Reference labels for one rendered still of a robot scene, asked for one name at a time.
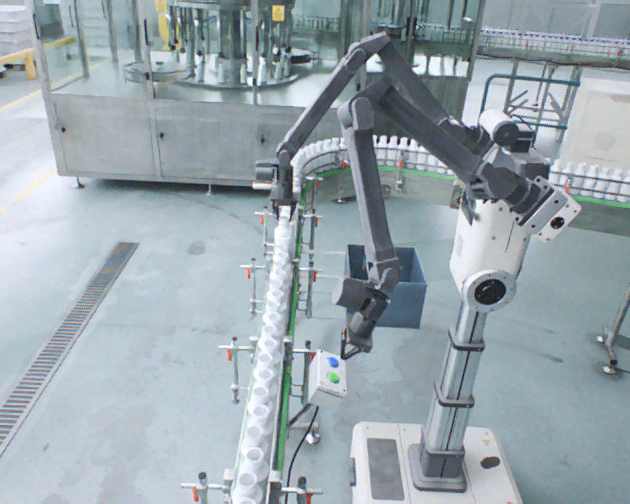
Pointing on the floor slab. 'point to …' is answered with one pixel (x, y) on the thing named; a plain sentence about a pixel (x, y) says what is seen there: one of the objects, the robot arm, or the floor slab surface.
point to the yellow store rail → (12, 61)
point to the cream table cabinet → (610, 127)
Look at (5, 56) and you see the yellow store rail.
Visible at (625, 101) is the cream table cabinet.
